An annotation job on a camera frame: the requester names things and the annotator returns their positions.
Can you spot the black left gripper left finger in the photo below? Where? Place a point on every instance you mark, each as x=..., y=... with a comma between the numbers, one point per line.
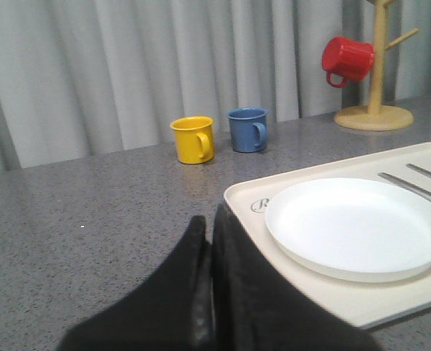
x=170, y=310

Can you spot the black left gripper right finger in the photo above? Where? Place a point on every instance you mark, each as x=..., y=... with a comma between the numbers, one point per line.
x=256, y=308

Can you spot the white round plate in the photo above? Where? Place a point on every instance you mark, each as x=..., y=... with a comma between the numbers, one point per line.
x=353, y=229

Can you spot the stainless steel fork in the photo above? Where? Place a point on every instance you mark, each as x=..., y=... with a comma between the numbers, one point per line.
x=406, y=185

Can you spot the stainless steel knife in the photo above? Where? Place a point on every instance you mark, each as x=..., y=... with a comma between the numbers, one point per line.
x=419, y=169

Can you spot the yellow enamel mug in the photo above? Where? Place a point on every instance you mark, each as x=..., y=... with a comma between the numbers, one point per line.
x=194, y=139

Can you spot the blue enamel mug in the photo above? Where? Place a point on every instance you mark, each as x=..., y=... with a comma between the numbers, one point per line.
x=248, y=129

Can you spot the beige rabbit serving tray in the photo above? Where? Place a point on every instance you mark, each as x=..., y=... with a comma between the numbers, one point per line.
x=360, y=303

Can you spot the wooden mug tree stand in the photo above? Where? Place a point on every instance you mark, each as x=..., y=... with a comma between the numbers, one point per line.
x=376, y=116

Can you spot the grey pleated curtain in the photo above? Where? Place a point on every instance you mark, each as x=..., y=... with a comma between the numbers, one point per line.
x=79, y=78

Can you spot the red enamel mug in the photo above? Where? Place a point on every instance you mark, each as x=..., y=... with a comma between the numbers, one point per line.
x=344, y=60

